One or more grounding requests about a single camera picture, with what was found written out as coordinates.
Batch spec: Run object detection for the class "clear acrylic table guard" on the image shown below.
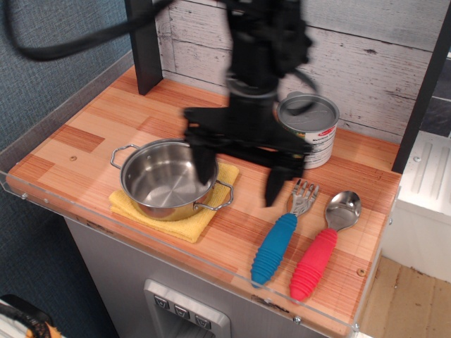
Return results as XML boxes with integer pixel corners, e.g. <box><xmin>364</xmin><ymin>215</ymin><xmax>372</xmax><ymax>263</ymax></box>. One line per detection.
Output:
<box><xmin>0</xmin><ymin>58</ymin><xmax>360</xmax><ymax>335</ymax></box>

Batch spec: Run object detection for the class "blue handled metal fork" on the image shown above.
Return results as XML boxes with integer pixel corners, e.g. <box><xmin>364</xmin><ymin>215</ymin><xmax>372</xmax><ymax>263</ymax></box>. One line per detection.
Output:
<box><xmin>250</xmin><ymin>180</ymin><xmax>320</xmax><ymax>285</ymax></box>

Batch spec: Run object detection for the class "black braided cable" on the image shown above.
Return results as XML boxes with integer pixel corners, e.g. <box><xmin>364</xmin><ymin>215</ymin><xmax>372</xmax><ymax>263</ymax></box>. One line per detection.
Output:
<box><xmin>1</xmin><ymin>0</ymin><xmax>170</xmax><ymax>63</ymax></box>

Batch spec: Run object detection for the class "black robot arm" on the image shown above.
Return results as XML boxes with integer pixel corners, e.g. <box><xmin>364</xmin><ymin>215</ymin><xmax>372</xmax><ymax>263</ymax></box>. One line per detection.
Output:
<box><xmin>184</xmin><ymin>1</ymin><xmax>316</xmax><ymax>206</ymax></box>

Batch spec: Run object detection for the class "white plastic unit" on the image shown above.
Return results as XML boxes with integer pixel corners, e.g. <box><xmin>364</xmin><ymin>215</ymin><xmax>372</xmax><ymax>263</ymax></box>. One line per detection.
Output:
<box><xmin>381</xmin><ymin>131</ymin><xmax>450</xmax><ymax>282</ymax></box>

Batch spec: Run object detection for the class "toy food can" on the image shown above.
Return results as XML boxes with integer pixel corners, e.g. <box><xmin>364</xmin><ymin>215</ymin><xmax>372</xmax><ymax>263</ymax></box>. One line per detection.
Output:
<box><xmin>276</xmin><ymin>92</ymin><xmax>340</xmax><ymax>169</ymax></box>

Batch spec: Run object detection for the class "stainless steel pot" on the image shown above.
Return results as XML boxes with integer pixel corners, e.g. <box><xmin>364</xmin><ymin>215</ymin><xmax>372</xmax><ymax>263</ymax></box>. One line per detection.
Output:
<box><xmin>110</xmin><ymin>139</ymin><xmax>234</xmax><ymax>221</ymax></box>

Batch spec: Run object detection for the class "orange and black object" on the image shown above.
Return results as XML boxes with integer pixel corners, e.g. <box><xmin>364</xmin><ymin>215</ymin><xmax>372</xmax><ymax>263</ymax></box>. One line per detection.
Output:
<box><xmin>1</xmin><ymin>294</ymin><xmax>63</xmax><ymax>338</ymax></box>

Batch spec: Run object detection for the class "dark vertical post right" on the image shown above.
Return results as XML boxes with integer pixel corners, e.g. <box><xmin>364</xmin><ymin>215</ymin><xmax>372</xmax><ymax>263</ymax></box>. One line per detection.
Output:
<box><xmin>392</xmin><ymin>1</ymin><xmax>450</xmax><ymax>174</ymax></box>

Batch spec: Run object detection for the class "grey cabinet with dispenser panel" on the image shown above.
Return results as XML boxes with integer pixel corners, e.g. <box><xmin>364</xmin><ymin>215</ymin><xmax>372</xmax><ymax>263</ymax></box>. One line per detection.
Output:
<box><xmin>66</xmin><ymin>219</ymin><xmax>355</xmax><ymax>337</ymax></box>

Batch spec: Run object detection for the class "red handled metal spoon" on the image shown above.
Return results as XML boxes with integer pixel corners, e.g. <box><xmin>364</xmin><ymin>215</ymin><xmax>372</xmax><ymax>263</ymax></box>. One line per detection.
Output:
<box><xmin>289</xmin><ymin>191</ymin><xmax>362</xmax><ymax>301</ymax></box>

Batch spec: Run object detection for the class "yellow folded cloth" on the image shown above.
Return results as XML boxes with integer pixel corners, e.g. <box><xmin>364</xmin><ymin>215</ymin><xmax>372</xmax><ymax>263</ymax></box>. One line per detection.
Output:
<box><xmin>109</xmin><ymin>162</ymin><xmax>239</xmax><ymax>243</ymax></box>

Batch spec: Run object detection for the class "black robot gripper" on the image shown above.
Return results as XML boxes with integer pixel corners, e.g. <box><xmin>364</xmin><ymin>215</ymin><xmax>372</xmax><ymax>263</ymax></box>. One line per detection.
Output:
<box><xmin>184</xmin><ymin>92</ymin><xmax>311</xmax><ymax>207</ymax></box>

